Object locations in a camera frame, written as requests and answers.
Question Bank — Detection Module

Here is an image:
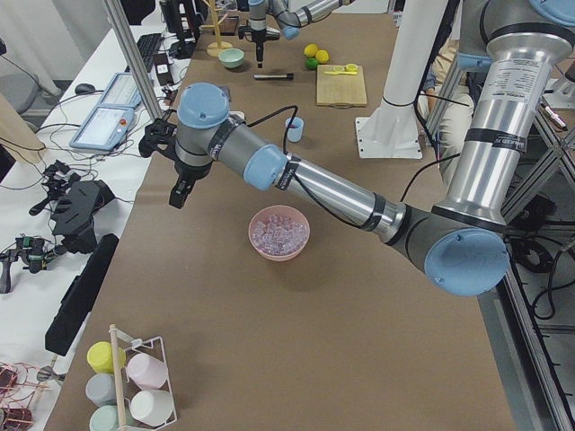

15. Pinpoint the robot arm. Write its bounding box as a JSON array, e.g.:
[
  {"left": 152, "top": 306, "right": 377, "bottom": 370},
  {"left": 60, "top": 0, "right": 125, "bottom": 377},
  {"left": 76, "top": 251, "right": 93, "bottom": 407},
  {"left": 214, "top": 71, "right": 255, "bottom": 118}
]
[
  {"left": 248, "top": 0, "right": 352, "bottom": 68},
  {"left": 175, "top": 1, "right": 574, "bottom": 296}
]

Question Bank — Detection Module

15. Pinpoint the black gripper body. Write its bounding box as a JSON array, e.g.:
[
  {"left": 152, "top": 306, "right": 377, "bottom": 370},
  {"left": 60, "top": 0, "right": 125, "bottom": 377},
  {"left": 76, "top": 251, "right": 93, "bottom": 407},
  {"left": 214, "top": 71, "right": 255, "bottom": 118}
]
[
  {"left": 251, "top": 29, "right": 267, "bottom": 44},
  {"left": 174, "top": 160, "right": 212, "bottom": 187}
]

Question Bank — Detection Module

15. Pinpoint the white cup holder rack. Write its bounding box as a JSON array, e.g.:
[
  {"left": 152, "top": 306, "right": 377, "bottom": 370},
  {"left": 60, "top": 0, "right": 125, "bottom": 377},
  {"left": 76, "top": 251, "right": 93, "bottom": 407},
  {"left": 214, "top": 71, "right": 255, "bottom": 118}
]
[{"left": 109, "top": 324, "right": 178, "bottom": 430}]

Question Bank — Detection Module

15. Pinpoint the mint cup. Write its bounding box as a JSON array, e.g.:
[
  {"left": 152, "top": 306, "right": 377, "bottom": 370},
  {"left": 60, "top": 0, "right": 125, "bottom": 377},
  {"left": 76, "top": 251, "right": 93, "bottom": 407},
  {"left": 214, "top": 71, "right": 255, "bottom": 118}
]
[{"left": 89, "top": 405, "right": 119, "bottom": 431}]

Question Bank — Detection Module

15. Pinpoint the yellow lemon outer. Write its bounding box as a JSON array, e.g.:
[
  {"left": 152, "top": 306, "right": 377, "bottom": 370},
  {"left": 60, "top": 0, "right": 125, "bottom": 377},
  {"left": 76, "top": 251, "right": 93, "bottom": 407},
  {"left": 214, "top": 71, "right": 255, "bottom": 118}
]
[{"left": 304, "top": 43, "right": 319, "bottom": 58}]

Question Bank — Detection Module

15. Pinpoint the wooden cutting board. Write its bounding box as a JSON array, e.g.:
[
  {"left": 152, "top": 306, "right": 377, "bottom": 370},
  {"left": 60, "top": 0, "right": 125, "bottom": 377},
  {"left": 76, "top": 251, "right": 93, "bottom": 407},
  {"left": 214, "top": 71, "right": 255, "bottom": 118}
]
[{"left": 316, "top": 65, "right": 367, "bottom": 108}]

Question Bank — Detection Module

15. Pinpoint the cream rabbit tray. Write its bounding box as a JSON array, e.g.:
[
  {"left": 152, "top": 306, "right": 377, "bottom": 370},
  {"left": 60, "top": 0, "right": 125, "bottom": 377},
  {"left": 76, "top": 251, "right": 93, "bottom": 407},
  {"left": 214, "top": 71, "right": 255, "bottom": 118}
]
[{"left": 229, "top": 110, "right": 245, "bottom": 122}]

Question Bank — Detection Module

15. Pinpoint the wooden glass rack stand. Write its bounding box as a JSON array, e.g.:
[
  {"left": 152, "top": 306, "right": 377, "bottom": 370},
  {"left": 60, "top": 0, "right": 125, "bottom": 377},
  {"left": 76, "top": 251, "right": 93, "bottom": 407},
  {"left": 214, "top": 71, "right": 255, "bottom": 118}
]
[{"left": 200, "top": 0, "right": 233, "bottom": 57}]

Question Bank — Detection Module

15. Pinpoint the black keyboard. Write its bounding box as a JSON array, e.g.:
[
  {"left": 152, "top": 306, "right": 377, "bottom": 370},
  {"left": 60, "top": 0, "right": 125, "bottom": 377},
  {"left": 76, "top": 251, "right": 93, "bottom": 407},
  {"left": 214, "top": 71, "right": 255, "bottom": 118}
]
[{"left": 137, "top": 33, "right": 164, "bottom": 72}]

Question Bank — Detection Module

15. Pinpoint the yellow cup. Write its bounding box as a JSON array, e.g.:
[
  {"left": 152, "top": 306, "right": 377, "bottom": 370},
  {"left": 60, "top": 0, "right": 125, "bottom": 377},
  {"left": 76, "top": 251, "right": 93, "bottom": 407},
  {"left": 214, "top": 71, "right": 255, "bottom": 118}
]
[{"left": 86, "top": 341, "right": 114, "bottom": 374}]

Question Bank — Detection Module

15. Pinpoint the white cup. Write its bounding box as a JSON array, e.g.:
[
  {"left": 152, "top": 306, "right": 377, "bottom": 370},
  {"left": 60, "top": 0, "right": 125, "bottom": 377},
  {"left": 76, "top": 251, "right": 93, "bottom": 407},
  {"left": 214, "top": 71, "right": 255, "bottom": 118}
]
[{"left": 129, "top": 390, "right": 174, "bottom": 427}]

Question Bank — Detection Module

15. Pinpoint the pink cup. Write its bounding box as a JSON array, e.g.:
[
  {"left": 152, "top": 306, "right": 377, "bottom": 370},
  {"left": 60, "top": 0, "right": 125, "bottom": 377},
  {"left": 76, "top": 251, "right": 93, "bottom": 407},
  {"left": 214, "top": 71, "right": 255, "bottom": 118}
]
[{"left": 126, "top": 353, "right": 168, "bottom": 390}]

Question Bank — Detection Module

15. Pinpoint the grey cup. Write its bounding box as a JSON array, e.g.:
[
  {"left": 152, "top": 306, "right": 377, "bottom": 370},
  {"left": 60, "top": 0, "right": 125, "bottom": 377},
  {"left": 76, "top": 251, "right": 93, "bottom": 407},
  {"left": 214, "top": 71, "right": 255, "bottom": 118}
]
[{"left": 85, "top": 374, "right": 117, "bottom": 407}]

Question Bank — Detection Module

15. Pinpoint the mint green bowl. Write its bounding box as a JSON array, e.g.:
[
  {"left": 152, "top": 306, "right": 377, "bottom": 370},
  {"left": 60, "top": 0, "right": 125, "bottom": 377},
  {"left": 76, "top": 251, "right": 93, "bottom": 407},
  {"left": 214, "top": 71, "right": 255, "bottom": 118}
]
[{"left": 218, "top": 48, "right": 244, "bottom": 69}]

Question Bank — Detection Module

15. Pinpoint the green lime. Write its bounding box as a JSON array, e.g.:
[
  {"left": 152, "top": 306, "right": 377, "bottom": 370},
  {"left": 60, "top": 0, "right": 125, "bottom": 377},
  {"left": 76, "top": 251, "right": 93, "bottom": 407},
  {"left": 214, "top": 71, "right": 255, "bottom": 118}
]
[{"left": 305, "top": 58, "right": 318, "bottom": 70}]

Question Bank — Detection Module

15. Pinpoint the seated person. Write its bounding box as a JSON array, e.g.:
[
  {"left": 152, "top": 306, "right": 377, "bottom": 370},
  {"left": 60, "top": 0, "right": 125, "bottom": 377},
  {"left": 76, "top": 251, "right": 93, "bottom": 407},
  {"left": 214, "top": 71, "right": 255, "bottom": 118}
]
[{"left": 418, "top": 37, "right": 474, "bottom": 159}]

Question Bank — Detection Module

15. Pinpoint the yellow plastic knife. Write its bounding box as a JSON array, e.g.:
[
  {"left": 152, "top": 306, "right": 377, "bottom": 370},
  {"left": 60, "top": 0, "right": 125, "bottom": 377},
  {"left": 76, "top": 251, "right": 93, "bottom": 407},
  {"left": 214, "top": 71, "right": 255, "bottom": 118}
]
[{"left": 323, "top": 69, "right": 358, "bottom": 75}]

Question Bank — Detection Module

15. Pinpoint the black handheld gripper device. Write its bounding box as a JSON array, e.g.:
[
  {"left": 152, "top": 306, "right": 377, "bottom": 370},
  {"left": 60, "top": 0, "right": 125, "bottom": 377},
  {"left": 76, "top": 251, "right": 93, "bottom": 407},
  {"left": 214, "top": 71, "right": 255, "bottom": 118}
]
[{"left": 29, "top": 160, "right": 116, "bottom": 254}]

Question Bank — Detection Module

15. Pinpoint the teach pendant upper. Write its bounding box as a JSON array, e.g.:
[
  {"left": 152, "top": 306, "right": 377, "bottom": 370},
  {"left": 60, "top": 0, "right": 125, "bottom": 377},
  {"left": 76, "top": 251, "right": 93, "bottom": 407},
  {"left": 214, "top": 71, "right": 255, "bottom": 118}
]
[{"left": 69, "top": 106, "right": 135, "bottom": 152}]

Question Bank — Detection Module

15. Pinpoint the steel muddler black tip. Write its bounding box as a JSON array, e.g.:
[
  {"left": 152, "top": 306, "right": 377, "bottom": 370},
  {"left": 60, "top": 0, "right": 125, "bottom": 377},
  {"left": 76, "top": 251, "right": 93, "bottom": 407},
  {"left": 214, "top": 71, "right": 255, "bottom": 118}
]
[{"left": 253, "top": 73, "right": 295, "bottom": 81}]

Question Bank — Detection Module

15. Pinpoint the light blue plastic cup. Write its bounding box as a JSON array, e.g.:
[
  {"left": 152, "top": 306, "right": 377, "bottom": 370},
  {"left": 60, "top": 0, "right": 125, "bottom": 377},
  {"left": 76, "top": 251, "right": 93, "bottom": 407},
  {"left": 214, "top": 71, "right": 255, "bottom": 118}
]
[{"left": 285, "top": 117, "right": 305, "bottom": 143}]

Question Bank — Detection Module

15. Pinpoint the yellow lemon near board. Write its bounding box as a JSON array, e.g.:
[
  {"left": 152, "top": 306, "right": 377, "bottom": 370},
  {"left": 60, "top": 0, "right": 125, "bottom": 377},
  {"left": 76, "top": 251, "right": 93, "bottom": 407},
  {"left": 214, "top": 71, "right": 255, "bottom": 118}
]
[{"left": 314, "top": 49, "right": 330, "bottom": 65}]

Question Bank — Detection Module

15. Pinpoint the pink bowl of ice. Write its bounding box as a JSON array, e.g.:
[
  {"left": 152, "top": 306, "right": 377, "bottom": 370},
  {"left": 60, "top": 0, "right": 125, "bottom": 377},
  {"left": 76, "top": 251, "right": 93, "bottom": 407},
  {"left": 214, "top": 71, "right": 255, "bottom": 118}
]
[{"left": 248, "top": 205, "right": 310, "bottom": 261}]

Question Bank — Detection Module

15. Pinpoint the black bar device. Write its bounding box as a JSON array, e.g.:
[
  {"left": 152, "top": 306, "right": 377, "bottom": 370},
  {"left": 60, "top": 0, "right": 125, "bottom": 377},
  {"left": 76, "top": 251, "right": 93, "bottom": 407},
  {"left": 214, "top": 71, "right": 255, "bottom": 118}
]
[{"left": 44, "top": 233, "right": 119, "bottom": 356}]

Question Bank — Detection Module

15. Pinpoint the aluminium frame post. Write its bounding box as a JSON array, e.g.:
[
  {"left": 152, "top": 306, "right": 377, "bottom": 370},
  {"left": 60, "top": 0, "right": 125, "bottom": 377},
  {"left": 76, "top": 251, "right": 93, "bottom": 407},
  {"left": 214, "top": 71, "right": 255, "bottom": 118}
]
[{"left": 102, "top": 0, "right": 163, "bottom": 120}]

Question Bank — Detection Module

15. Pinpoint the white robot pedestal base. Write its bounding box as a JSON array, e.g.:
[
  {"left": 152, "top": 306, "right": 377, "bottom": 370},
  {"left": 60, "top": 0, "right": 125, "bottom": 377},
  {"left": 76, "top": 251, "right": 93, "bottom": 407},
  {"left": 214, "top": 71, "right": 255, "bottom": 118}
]
[{"left": 356, "top": 0, "right": 448, "bottom": 159}]

